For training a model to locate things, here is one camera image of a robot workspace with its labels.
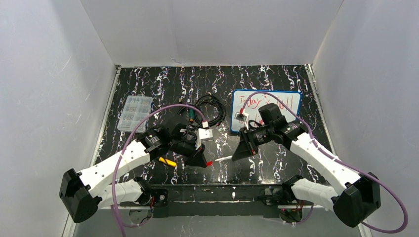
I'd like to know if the white red whiteboard marker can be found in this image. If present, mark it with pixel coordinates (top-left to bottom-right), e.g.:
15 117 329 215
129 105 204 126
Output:
214 156 232 162

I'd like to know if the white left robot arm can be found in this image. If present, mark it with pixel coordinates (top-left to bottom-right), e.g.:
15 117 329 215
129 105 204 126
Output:
59 115 213 223

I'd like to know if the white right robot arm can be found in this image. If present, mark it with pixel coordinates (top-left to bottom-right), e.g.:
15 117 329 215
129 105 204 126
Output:
232 103 381 227

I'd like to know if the blue framed whiteboard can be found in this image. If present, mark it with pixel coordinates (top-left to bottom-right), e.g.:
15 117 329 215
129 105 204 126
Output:
230 89 302 133

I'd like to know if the clear plastic screw box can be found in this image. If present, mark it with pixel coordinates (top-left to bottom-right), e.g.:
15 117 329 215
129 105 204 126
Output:
117 95 153 132

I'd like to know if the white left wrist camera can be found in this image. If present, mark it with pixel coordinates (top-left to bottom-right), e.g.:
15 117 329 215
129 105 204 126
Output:
197 128 213 142

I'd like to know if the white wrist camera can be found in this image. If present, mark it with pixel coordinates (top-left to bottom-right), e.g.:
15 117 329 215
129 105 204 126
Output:
234 112 249 122
197 128 213 142

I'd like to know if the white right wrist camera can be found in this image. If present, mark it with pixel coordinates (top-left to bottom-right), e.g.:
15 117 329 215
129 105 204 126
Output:
234 112 249 122

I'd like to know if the yellow handled screwdriver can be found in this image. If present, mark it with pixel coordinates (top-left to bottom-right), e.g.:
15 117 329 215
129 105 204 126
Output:
159 157 177 167

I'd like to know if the aluminium front rail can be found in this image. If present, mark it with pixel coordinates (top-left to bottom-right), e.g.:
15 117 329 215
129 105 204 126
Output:
69 185 365 210

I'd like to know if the green handled screwdriver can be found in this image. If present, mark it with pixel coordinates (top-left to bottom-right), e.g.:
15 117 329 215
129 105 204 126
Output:
188 108 195 122

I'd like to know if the black coiled usb cable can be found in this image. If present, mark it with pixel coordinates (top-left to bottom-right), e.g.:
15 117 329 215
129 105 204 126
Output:
178 94 227 128

